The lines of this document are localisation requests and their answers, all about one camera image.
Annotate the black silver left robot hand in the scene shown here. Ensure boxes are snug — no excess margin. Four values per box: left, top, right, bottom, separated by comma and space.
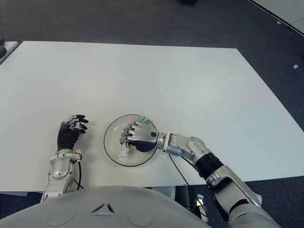
57, 114, 89, 152

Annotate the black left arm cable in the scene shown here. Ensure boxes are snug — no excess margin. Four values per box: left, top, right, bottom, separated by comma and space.
75, 156, 85, 190

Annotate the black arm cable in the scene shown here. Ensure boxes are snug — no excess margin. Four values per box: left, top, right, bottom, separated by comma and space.
168, 153, 190, 187
75, 156, 85, 190

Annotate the green white toothpaste tube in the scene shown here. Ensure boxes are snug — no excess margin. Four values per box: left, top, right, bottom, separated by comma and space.
120, 115, 148, 158

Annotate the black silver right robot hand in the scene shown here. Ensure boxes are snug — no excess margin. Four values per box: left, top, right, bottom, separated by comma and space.
120, 120, 159, 152

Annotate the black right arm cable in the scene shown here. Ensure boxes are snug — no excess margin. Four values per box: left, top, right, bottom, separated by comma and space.
168, 153, 190, 187

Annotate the white plate with black rim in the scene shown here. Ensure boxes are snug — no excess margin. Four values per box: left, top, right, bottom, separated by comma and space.
104, 114, 158, 167

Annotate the white side table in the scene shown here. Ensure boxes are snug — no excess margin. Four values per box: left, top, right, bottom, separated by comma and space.
0, 41, 19, 65

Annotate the white desk with grey edge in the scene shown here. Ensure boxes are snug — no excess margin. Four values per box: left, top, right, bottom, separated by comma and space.
248, 0, 304, 38

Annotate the grey robot torso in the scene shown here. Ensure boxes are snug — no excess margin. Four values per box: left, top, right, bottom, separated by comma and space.
0, 186, 212, 228

